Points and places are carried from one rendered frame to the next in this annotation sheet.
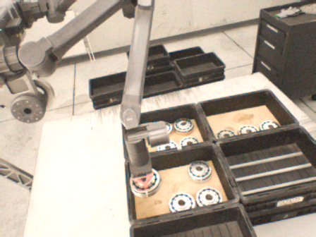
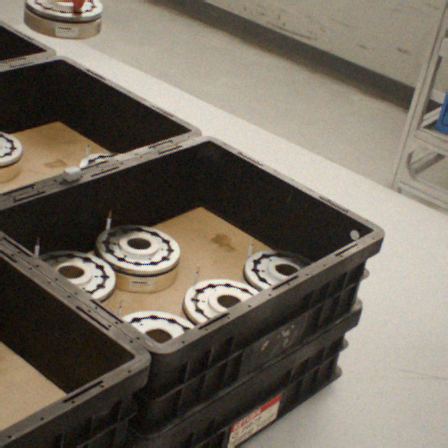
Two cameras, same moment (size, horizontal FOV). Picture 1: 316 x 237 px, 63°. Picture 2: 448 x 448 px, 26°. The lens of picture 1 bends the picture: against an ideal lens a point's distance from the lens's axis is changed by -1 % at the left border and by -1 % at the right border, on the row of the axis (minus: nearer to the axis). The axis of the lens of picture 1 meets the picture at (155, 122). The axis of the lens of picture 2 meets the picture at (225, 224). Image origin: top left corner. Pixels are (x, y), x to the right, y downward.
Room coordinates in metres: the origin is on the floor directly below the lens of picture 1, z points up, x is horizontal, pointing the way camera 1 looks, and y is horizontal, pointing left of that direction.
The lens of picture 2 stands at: (1.53, -0.77, 1.49)
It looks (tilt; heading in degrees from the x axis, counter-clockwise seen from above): 30 degrees down; 128
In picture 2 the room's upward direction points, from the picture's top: 11 degrees clockwise
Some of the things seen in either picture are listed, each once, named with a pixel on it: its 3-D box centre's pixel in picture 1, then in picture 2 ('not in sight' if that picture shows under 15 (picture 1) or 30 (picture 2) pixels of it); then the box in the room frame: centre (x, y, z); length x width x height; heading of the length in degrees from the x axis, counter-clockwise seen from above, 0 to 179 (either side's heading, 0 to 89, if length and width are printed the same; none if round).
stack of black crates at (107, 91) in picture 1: (116, 103); not in sight; (1.97, 0.32, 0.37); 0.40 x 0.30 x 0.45; 96
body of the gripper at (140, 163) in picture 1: (138, 156); not in sight; (0.54, 0.07, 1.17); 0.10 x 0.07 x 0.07; 2
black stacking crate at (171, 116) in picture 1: (164, 137); (181, 269); (0.91, -0.03, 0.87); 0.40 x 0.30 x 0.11; 92
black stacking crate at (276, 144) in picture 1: (272, 168); not in sight; (0.63, -0.45, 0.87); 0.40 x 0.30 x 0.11; 92
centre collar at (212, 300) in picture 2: not in sight; (229, 303); (0.99, -0.03, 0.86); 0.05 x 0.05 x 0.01
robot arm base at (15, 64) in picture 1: (8, 60); not in sight; (0.76, 0.41, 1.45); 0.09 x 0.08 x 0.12; 6
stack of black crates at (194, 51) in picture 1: (186, 69); not in sight; (2.46, -0.43, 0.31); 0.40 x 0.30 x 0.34; 96
